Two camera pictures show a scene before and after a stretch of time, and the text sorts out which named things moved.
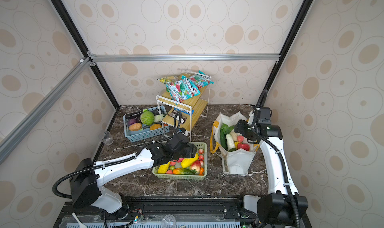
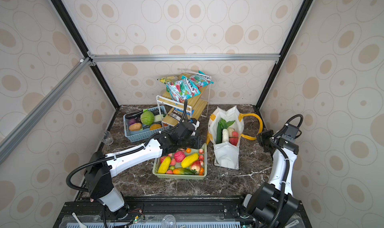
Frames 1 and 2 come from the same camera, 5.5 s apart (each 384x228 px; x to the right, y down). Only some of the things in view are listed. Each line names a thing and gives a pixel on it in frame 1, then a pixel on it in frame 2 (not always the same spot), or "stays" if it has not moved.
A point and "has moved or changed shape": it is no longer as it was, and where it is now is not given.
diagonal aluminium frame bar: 8,143 stays
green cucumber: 223,139 to 219,138
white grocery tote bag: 234,162 has moved or changed shape
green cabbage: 147,117 stays
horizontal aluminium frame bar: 118,58 stays
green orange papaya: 183,171 stays
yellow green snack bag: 169,79 stays
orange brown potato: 135,127 stays
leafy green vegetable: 226,129 has moved or changed shape
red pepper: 245,146 to 233,140
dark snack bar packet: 173,114 stays
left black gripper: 190,149 to 198,140
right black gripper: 241,127 to 264,137
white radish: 230,144 to 225,136
